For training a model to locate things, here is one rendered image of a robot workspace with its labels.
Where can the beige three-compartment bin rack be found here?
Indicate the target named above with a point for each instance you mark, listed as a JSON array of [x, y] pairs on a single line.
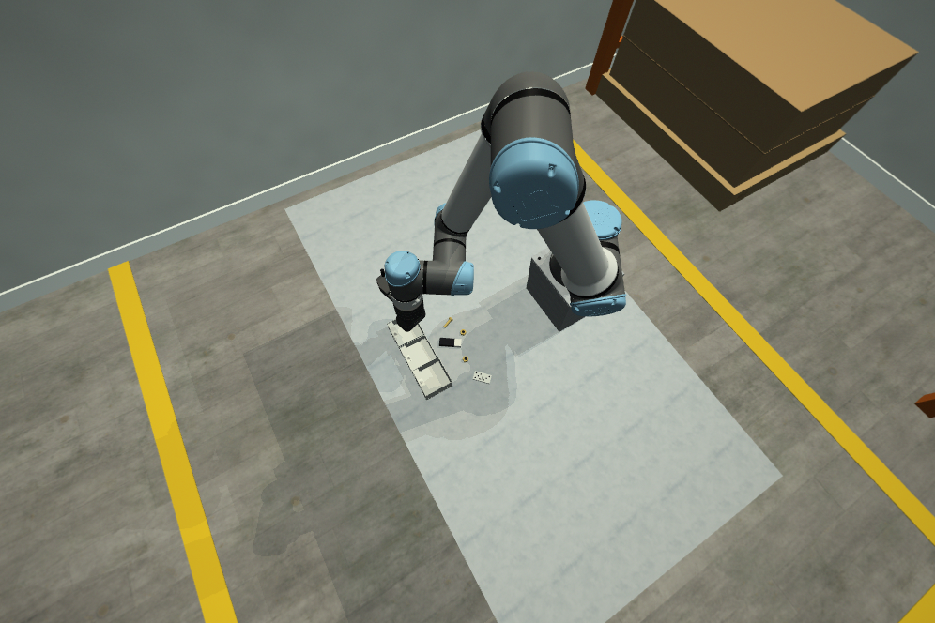
[[426, 366]]

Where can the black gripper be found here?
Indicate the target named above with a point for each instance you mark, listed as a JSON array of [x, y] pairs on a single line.
[[409, 314]]

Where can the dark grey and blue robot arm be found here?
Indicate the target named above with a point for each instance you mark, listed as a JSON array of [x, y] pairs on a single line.
[[525, 160]]

